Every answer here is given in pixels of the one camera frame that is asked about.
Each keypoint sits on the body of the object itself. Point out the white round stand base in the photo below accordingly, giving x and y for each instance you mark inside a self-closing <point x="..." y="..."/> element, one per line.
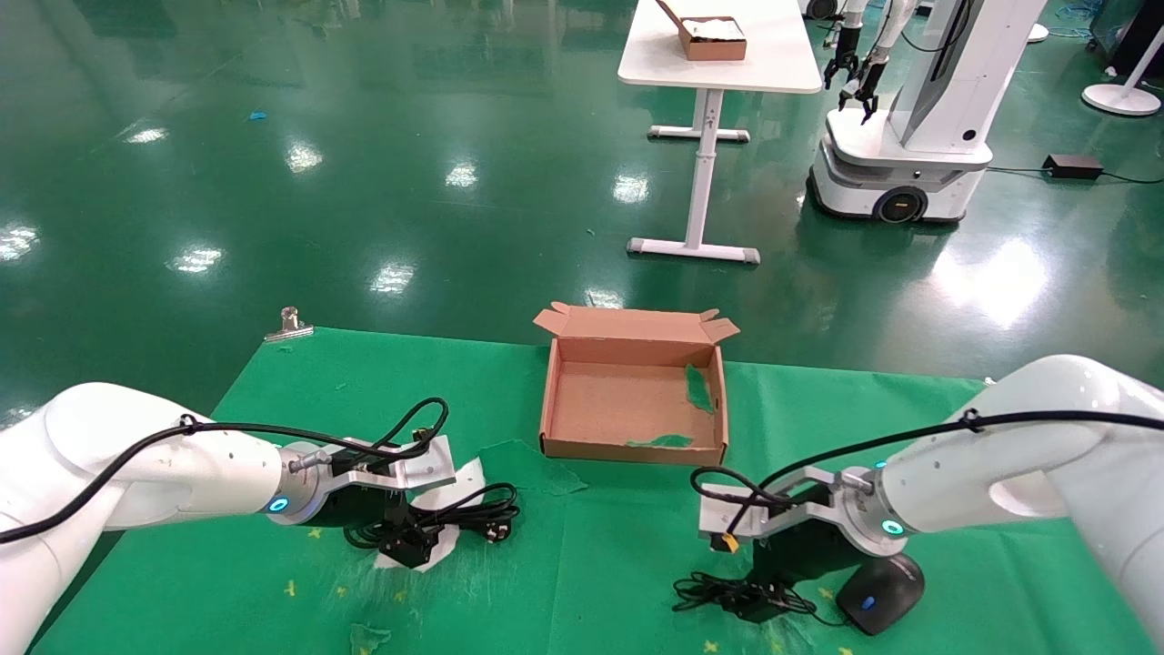
<point x="1123" y="98"/>

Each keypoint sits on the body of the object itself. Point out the metal table clamp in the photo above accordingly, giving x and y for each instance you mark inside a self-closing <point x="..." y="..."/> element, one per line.
<point x="291" y="327"/>

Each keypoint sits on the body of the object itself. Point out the open brown cardboard box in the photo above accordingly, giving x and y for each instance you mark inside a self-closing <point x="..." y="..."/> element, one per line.
<point x="618" y="409"/>

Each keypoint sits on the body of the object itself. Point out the green table cloth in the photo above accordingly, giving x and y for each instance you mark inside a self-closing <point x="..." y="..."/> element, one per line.
<point x="591" y="564"/>

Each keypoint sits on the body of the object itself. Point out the small black robot gripper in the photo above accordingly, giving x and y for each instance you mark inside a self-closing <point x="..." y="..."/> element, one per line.
<point x="868" y="86"/>
<point x="841" y="65"/>

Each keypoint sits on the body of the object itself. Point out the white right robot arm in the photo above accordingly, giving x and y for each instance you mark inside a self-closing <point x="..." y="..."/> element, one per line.
<point x="1046" y="473"/>

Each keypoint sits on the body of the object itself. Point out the small brown cardboard box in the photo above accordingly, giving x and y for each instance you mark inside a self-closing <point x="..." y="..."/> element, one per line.
<point x="714" y="47"/>

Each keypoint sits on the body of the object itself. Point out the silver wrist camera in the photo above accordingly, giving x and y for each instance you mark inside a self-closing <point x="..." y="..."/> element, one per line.
<point x="427" y="464"/>
<point x="727" y="520"/>

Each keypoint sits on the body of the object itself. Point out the black power adapter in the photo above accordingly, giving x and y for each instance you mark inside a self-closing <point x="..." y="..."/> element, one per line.
<point x="1073" y="166"/>

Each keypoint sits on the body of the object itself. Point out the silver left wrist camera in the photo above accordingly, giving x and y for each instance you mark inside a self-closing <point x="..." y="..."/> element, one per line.
<point x="427" y="464"/>

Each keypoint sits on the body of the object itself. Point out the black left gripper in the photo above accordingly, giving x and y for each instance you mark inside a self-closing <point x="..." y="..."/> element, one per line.
<point x="359" y="509"/>

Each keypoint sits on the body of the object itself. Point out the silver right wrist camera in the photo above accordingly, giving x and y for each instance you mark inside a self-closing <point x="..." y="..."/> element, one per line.
<point x="727" y="520"/>

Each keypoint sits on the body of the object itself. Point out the white height-adjustable table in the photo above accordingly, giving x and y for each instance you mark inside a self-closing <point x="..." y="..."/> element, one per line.
<point x="727" y="64"/>

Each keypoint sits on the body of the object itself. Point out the white wheeled robot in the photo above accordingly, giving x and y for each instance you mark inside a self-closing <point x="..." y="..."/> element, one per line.
<point x="937" y="118"/>

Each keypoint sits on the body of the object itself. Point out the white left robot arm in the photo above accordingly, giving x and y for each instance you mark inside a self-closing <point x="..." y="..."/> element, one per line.
<point x="109" y="455"/>

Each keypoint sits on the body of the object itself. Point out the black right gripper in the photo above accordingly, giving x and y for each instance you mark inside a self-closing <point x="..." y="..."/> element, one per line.
<point x="809" y="555"/>

